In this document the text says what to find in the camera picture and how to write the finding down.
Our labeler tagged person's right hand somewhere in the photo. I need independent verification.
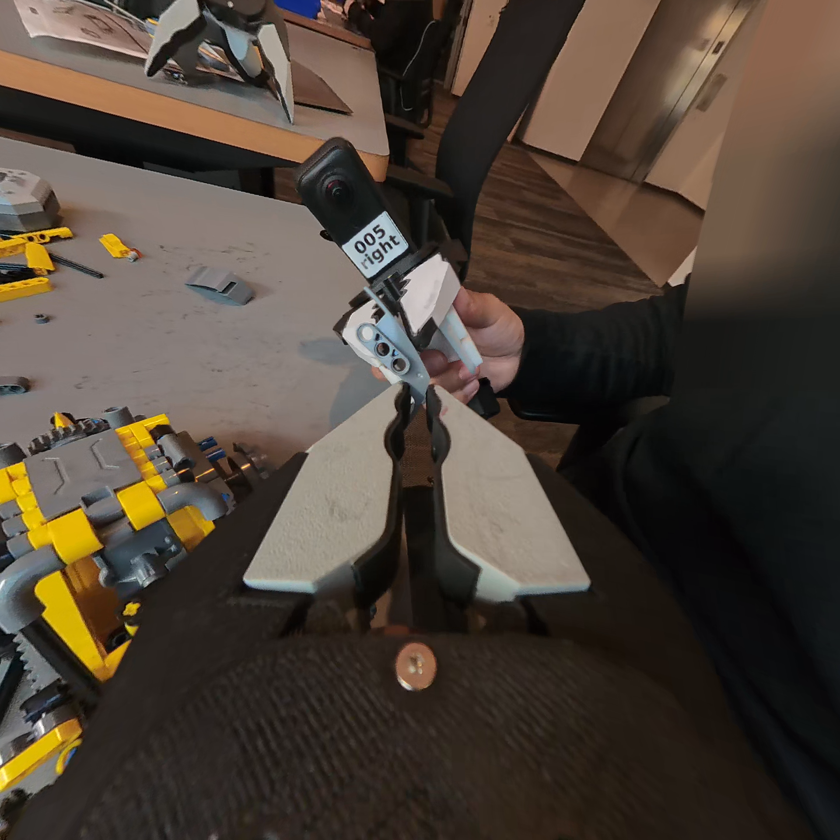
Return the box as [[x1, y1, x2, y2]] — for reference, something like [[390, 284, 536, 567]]
[[371, 289, 526, 404]]

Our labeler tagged person's black-clothed body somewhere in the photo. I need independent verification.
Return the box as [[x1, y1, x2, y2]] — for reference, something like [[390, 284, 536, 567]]
[[558, 276, 840, 840]]

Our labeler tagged white paper sheet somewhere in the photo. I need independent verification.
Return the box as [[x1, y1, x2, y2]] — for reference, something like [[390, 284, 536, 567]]
[[13, 0, 158, 61]]

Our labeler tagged spare hand-held gripper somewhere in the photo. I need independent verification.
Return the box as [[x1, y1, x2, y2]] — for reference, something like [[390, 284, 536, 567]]
[[143, 0, 296, 126]]

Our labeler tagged yellow toy brick vehicle model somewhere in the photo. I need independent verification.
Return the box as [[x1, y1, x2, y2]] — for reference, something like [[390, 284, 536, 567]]
[[0, 407, 270, 795]]

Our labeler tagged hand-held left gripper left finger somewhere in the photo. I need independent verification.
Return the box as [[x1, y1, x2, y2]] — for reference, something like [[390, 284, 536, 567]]
[[241, 386, 406, 608]]

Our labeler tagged grey curved brick panel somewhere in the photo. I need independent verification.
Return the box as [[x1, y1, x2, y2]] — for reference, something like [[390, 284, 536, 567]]
[[185, 266, 256, 307]]

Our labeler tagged grey toy battery box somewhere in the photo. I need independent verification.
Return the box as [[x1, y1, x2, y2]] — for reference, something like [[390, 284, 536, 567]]
[[0, 167, 63, 231]]

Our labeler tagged wooden-edged desk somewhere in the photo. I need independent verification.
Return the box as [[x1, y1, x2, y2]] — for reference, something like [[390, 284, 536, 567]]
[[0, 0, 391, 198]]

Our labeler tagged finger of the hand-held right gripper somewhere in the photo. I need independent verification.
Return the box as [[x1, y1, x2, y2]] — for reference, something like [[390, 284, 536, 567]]
[[340, 305, 411, 388], [397, 255, 464, 388]]

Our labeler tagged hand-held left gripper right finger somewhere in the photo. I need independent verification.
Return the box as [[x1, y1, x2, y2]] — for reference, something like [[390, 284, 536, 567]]
[[425, 384, 593, 605]]

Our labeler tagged light grey holed brick panel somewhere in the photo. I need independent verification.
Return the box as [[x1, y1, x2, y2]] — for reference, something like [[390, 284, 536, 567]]
[[356, 289, 433, 388]]

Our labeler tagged dark flat pad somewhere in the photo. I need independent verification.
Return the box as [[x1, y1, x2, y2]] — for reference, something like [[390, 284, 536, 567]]
[[289, 58, 354, 118]]

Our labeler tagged black axle rod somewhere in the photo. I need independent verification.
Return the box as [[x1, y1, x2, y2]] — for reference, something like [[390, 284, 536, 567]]
[[46, 252, 106, 280]]

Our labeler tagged grey desk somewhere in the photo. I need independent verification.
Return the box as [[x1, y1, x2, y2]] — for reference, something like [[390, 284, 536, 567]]
[[0, 134, 398, 473]]

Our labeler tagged metal door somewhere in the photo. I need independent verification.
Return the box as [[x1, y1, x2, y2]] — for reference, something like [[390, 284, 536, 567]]
[[581, 0, 765, 188]]

